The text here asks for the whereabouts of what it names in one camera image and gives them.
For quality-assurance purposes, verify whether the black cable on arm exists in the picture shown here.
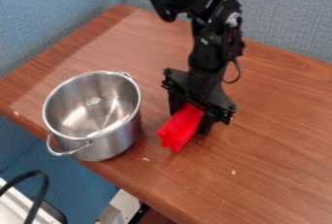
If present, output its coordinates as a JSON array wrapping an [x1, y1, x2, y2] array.
[[222, 58, 243, 84]]

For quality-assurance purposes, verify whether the red block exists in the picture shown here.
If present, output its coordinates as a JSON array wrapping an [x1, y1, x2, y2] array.
[[156, 103, 203, 153]]

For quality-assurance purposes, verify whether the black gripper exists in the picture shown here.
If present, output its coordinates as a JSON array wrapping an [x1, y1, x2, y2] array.
[[161, 68, 236, 135]]

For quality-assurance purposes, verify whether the stainless steel pot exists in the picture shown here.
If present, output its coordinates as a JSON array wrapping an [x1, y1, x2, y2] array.
[[42, 71, 141, 161]]

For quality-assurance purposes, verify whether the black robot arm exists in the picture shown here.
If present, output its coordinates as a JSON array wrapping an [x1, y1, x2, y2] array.
[[149, 0, 244, 134]]

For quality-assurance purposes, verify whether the black hose bottom left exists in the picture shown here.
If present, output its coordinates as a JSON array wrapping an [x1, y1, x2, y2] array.
[[0, 169, 50, 224]]

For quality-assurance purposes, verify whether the dark chair part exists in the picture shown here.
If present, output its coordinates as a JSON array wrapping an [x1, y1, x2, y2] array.
[[24, 197, 66, 224]]

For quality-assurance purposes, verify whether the table leg frame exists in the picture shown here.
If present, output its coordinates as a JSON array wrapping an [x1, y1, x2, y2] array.
[[95, 188, 173, 224]]

